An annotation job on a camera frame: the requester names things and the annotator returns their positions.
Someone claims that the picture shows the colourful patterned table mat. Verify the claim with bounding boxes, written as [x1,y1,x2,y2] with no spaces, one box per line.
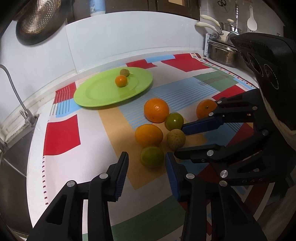
[42,53,254,240]

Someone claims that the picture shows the green fruit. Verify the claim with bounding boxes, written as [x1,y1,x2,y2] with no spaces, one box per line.
[140,146,165,168]
[165,113,184,131]

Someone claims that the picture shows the white rice spoon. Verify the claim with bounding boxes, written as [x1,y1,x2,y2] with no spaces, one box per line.
[247,5,257,32]

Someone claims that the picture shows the black scissors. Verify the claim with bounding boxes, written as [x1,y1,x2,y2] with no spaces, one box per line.
[217,0,229,13]

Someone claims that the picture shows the small brownish fruit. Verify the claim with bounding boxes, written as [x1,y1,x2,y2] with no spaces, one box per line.
[119,69,130,77]

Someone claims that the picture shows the yellow speckled fruit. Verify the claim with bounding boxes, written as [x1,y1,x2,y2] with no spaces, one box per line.
[167,129,186,150]

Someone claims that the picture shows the dark wooden cabinet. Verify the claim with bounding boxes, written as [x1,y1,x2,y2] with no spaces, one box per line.
[68,0,200,23]

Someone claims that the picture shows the green plate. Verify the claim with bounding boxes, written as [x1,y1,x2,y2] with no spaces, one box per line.
[74,67,153,108]

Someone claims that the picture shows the blue soap bottle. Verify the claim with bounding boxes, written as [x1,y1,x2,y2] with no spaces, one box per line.
[89,0,106,16]

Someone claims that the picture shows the large orange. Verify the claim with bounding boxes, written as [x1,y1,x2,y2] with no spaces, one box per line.
[135,124,164,147]
[144,98,170,123]

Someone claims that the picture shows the thin gooseneck faucet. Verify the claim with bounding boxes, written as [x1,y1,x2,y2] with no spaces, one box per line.
[0,64,39,126]

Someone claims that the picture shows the hanging colander pan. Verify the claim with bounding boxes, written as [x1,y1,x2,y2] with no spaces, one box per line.
[16,0,73,46]

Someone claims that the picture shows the stainless steel sink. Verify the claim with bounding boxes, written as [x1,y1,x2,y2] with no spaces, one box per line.
[1,130,34,235]

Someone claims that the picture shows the small orange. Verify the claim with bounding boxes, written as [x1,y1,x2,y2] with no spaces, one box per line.
[115,75,128,87]

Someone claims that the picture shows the steel pot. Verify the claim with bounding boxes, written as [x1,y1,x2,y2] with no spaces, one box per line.
[203,22,242,68]

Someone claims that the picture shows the white knife handles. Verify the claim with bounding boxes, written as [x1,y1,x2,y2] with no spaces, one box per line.
[195,14,223,35]

